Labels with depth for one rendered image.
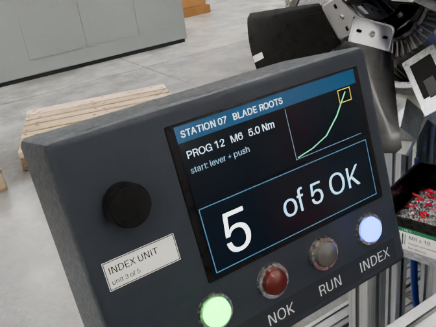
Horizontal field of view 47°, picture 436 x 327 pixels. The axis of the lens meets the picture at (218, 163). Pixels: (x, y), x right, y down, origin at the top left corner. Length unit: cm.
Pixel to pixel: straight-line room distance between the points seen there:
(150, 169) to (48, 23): 602
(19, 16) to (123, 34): 125
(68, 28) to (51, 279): 434
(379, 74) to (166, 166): 81
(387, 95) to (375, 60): 8
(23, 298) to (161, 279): 209
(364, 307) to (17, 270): 217
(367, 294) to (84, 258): 35
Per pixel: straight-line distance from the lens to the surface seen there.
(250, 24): 134
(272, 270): 37
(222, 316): 35
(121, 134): 31
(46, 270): 254
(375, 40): 112
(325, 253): 39
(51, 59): 637
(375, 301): 60
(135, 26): 667
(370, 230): 42
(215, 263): 35
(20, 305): 238
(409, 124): 118
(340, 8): 120
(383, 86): 107
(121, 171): 31
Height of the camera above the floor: 135
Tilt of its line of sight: 25 degrees down
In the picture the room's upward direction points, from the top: 8 degrees counter-clockwise
